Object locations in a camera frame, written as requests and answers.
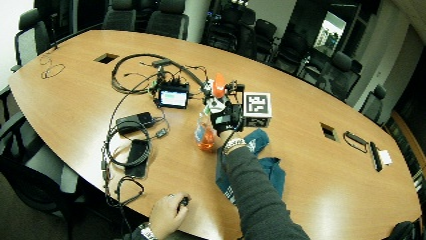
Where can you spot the black power adapter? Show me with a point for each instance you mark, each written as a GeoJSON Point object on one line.
{"type": "Point", "coordinates": [134, 122]}

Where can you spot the wall display screen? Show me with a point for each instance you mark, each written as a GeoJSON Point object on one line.
{"type": "Point", "coordinates": [330, 33]}

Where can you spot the small black clicker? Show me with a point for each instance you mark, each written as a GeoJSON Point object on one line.
{"type": "Point", "coordinates": [184, 202]}

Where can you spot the clear bottle with orange cap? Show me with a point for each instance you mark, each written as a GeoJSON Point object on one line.
{"type": "Point", "coordinates": [205, 138]}

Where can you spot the flat black power bank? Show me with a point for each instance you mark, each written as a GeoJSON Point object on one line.
{"type": "Point", "coordinates": [137, 158]}

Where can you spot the black office chair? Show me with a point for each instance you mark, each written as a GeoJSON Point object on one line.
{"type": "Point", "coordinates": [120, 15]}
{"type": "Point", "coordinates": [290, 50]}
{"type": "Point", "coordinates": [403, 230]}
{"type": "Point", "coordinates": [226, 30]}
{"type": "Point", "coordinates": [264, 38]}
{"type": "Point", "coordinates": [168, 19]}
{"type": "Point", "coordinates": [27, 156]}
{"type": "Point", "coordinates": [29, 38]}
{"type": "Point", "coordinates": [373, 104]}
{"type": "Point", "coordinates": [339, 75]}

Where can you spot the small screen device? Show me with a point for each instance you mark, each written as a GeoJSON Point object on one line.
{"type": "Point", "coordinates": [173, 98]}

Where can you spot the silver wristwatch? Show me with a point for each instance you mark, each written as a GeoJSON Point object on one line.
{"type": "Point", "coordinates": [146, 232]}

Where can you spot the white cube with black markers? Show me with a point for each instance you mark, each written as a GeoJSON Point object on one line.
{"type": "Point", "coordinates": [257, 108]}

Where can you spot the teal cloth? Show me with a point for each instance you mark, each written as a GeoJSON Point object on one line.
{"type": "Point", "coordinates": [266, 163]}

